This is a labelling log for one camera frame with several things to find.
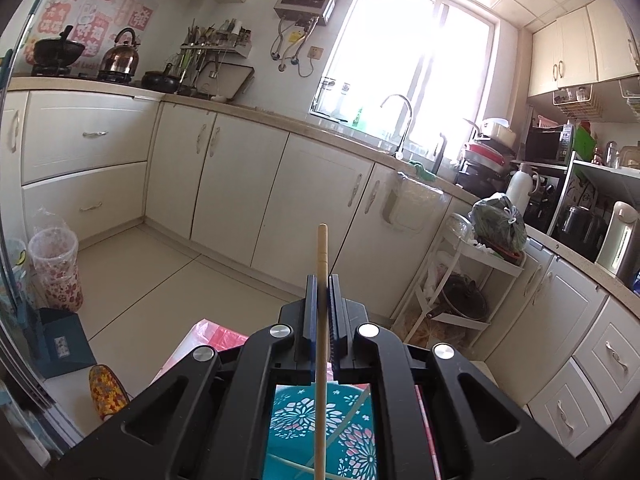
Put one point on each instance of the grey cutting board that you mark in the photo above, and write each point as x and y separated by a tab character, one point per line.
227	82

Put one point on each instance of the teal perforated plastic basket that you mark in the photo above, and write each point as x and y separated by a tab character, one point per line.
295	420

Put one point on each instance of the white electric air pot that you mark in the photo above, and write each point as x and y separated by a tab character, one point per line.
617	245

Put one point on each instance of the dark frying pan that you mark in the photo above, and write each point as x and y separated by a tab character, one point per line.
460	300

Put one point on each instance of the pink wall stickers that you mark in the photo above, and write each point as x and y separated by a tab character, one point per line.
92	15

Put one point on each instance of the white trolley rack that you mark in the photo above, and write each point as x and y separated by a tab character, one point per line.
500	267

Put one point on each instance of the cream upper wall cabinets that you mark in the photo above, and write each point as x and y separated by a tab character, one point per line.
575	50

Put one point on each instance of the kitchen window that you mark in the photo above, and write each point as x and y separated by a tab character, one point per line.
400	60

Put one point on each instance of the black wok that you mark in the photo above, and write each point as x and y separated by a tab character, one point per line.
57	50

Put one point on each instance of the floral trash bin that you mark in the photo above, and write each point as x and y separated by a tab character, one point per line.
55	275

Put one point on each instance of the white thermos jug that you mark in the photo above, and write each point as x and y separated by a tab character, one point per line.
520	190

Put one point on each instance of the floral slipper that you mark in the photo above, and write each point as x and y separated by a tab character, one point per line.
107	390

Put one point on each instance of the red and black electric pan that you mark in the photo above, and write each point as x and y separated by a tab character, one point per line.
482	162

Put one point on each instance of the blue dustpan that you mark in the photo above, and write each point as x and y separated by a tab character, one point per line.
65	342

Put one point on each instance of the metal kettle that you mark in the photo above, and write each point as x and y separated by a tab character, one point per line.
120	57

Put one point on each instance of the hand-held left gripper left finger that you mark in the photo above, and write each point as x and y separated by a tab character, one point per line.
311	310

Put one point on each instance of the black cooking pot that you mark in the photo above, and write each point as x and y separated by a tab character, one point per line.
159	81

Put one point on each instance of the black gas stove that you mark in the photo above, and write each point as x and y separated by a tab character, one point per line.
80	75

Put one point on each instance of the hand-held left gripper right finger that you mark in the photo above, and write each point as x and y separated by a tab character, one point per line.
336	310

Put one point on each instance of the wooden chopstick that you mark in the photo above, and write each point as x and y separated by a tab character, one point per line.
322	260

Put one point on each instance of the black microwave oven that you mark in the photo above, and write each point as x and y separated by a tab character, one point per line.
547	145

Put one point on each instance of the black slim faucet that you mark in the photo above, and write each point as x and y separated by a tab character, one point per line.
440	155

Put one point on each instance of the white lidded container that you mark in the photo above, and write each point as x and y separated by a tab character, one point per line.
500	132

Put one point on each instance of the white hanging bin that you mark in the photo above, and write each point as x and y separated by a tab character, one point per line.
417	205

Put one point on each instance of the wall utensil rack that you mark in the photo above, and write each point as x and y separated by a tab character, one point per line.
215	42

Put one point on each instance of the green cutting board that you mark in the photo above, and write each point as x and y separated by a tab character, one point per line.
584	147

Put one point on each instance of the bag of green vegetables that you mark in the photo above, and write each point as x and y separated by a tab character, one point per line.
500	222

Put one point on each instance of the metal counter shelf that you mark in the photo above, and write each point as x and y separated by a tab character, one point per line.
605	175

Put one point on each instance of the green cloth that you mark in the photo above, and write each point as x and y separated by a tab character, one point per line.
422	169

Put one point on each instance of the red checked plastic tablecloth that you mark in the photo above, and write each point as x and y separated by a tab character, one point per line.
220	335

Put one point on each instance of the cream cabinet drawer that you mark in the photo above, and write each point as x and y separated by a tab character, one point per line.
75	132
567	405
80	207
612	355

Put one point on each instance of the cream cabinet door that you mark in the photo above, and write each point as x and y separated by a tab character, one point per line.
172	170
235	190
305	210
360	260
545	325

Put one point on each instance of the dark sliding door frame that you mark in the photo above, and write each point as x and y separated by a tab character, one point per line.
10	340

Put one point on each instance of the chrome kitchen faucet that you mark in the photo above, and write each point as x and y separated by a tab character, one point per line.
407	110

